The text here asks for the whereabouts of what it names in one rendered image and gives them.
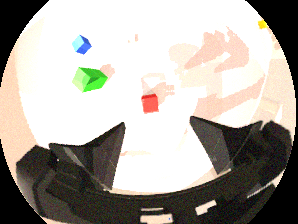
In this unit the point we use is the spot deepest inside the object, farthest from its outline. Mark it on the red block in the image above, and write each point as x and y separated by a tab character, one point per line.
149	104

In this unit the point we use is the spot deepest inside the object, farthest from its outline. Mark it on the small yellow block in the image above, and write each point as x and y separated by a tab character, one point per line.
262	24

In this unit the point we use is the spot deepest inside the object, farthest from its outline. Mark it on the light blue block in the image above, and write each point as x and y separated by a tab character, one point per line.
81	44

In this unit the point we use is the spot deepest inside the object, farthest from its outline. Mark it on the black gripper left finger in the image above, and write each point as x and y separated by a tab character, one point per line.
99	157

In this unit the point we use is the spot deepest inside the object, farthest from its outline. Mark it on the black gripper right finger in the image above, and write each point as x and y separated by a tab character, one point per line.
221	142

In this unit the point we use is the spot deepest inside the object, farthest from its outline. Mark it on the light green block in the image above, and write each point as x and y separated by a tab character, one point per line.
102	80
85	79

